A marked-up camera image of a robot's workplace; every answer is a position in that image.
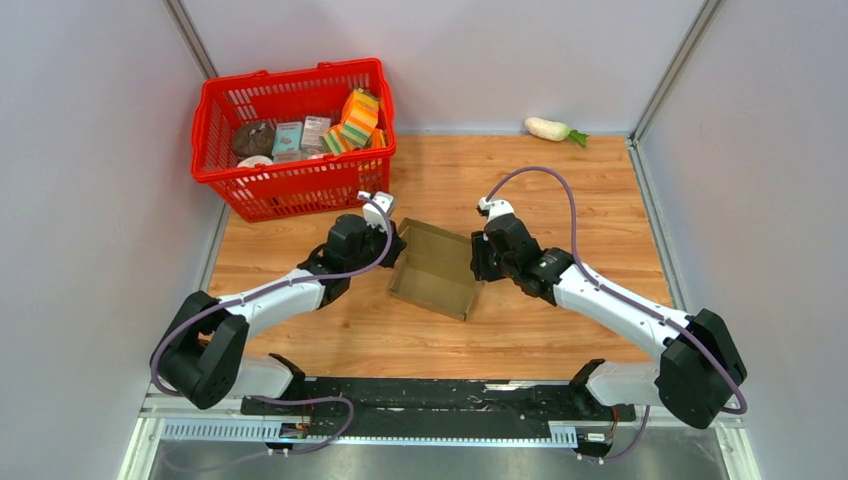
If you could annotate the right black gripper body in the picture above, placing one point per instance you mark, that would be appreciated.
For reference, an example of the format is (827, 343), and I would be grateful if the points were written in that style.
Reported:
(502, 268)

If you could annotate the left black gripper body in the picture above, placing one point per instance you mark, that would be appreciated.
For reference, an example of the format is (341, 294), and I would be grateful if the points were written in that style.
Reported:
(374, 244)

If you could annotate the brown cardboard box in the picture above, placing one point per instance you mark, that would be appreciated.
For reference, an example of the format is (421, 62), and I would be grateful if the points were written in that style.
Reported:
(434, 270)

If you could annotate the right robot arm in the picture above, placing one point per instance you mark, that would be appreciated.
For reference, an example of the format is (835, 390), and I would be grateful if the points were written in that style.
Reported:
(695, 367)

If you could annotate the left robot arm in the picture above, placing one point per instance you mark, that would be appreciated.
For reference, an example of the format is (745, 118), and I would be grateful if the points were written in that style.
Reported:
(201, 357)

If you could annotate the orange green striped box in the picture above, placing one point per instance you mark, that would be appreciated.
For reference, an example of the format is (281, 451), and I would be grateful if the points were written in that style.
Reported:
(359, 117)

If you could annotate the grey pink small box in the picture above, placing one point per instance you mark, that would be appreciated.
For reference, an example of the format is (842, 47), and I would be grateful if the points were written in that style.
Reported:
(314, 127)

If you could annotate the teal small box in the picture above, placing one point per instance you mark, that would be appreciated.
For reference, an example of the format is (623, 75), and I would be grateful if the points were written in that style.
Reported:
(287, 141)

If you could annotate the white toy radish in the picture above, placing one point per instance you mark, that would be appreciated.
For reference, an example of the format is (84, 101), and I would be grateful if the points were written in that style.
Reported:
(555, 131)

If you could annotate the red plastic shopping basket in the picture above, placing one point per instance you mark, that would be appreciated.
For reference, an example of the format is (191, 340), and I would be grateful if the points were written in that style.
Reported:
(304, 187)

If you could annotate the white round tape roll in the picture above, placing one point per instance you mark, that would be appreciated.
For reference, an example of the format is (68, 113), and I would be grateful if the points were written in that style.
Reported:
(255, 162)

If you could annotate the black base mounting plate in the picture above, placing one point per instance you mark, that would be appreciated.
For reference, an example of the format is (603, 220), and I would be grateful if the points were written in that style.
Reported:
(438, 408)

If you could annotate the brown round toy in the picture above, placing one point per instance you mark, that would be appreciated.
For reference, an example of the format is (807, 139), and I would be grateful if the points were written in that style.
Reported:
(254, 138)

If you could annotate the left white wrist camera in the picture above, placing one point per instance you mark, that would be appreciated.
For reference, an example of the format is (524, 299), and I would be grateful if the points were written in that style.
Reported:
(377, 209)

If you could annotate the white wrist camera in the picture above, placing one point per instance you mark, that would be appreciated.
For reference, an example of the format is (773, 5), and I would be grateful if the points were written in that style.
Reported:
(493, 208)
(377, 209)

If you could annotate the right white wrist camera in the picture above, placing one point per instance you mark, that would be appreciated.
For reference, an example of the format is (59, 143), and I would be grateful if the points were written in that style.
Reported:
(493, 208)

